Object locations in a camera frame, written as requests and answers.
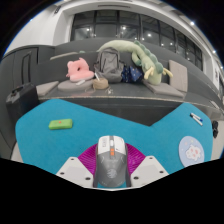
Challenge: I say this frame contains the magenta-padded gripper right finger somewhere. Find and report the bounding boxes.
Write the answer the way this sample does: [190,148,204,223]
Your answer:
[125,143,170,188]

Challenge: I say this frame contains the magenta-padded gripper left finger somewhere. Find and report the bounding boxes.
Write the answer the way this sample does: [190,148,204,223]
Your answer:
[55,143,98,188]

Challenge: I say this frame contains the grey and white computer mouse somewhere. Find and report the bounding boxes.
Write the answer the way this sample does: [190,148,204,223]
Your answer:
[92,135,132,189]

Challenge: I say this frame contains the round light blue mouse pad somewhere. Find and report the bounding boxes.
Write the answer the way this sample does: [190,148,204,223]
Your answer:
[178,135,205,167]

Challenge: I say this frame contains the green eraser block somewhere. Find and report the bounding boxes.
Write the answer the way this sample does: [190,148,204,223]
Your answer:
[48,118,74,131]

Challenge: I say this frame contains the white marker with black cap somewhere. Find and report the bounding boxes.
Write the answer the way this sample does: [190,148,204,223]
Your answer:
[189,114,203,127]

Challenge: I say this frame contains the black bag on floor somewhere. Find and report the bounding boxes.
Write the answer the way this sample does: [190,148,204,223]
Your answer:
[211,120,220,139]

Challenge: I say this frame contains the long grey bench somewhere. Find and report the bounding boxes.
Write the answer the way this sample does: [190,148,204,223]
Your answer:
[33,38,223,126]

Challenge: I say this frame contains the flat grey seat cushion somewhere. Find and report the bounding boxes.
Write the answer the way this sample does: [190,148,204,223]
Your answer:
[143,80,185,98]

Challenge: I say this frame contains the round grey seat cushion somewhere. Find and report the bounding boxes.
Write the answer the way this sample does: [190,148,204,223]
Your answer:
[57,79,96,93]

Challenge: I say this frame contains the small grey square seat cushion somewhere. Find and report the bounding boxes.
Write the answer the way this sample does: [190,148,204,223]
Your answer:
[35,80,60,98]

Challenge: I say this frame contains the black suitcase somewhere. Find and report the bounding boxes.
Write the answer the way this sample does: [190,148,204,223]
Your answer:
[5,82,40,125]

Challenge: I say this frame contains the beige round woven basket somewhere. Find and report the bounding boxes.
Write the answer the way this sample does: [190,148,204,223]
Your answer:
[92,77,110,90]

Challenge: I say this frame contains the dark blue patterned bag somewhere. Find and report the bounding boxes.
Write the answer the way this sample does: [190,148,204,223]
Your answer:
[121,65,144,84]

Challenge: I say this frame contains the upright beige square cushion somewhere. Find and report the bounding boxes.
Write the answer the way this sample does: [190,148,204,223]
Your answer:
[168,59,189,93]

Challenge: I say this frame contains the pink plush cushion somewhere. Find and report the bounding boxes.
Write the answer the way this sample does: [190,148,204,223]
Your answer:
[65,57,95,83]

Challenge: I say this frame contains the green dragon plush toy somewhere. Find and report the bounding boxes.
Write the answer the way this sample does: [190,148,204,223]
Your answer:
[96,39,174,86]

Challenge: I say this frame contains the grey backpack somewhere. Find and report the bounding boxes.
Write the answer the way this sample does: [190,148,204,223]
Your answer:
[93,46,126,84]

